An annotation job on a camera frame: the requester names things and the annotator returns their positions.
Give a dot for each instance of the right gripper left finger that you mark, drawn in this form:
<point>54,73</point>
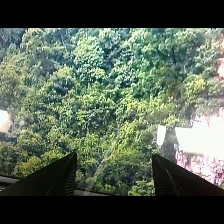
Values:
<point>56,178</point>

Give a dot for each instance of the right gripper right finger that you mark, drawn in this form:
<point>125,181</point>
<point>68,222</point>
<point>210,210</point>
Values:
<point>176,181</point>

